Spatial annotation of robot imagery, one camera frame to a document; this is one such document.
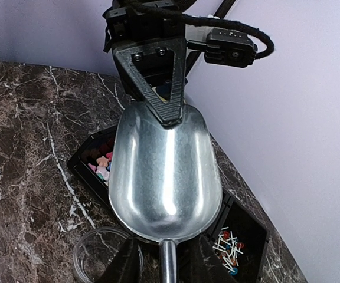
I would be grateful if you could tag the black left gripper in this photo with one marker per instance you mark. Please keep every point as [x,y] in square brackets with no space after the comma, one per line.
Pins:
[152,71]

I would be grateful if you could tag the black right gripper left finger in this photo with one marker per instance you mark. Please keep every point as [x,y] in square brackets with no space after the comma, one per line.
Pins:
[125,266]

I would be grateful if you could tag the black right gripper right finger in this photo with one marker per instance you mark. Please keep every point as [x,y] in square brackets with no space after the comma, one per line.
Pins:
[197,262]

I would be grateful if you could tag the black three-compartment candy tray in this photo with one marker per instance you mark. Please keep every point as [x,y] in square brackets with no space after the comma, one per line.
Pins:
[249,239]

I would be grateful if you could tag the metal candy scoop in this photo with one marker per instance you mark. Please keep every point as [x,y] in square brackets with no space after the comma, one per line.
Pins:
[164,182]

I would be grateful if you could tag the small blue lollipop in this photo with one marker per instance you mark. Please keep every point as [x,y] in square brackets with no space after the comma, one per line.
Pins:
[233,271]

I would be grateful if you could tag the clear plastic cup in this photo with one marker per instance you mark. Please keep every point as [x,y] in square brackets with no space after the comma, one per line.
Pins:
[96,250]

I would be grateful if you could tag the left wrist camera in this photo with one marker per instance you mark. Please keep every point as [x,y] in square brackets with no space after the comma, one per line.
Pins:
[234,50]

